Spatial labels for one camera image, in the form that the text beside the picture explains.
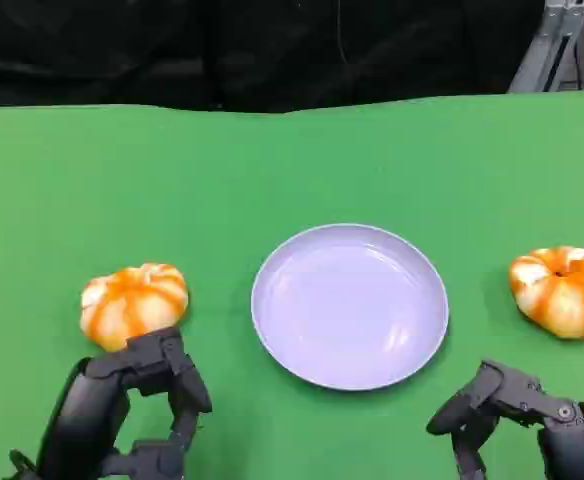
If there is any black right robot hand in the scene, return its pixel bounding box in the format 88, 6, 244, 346
425, 359, 584, 480

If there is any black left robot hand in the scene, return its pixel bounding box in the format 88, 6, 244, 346
9, 326, 214, 480

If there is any orange and white bread roll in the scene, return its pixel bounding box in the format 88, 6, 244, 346
80, 262, 190, 351
508, 245, 584, 341

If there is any lilac plate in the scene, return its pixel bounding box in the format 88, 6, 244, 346
250, 222, 450, 392

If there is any green table cloth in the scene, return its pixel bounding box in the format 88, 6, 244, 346
0, 88, 584, 480

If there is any black backdrop curtain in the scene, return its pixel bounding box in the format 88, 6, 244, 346
0, 0, 549, 113

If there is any grey metal frame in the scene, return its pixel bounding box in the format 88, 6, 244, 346
507, 0, 584, 94

